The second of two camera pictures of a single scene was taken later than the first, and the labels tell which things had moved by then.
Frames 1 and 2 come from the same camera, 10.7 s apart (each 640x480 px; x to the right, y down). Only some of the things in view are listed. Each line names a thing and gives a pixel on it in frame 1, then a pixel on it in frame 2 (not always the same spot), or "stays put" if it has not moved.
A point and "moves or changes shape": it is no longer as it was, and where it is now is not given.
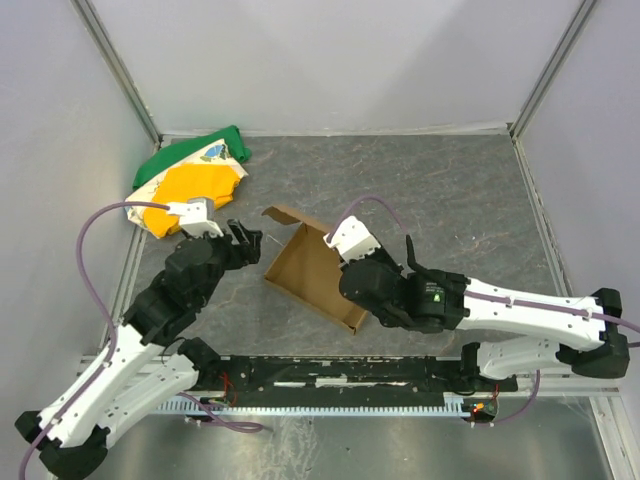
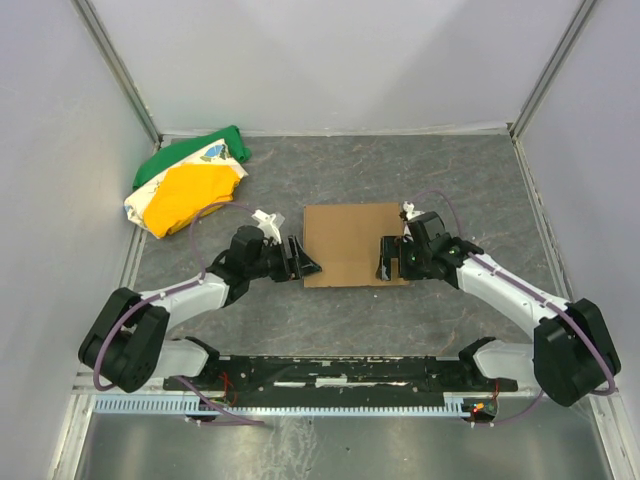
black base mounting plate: (227, 378) stays put
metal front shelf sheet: (556, 438) stays put
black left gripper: (233, 247) → (291, 257)
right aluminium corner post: (539, 89) stays put
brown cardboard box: (308, 268) moves or changes shape
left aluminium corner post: (114, 65) stays put
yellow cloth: (179, 183) stays put
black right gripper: (378, 257) → (400, 257)
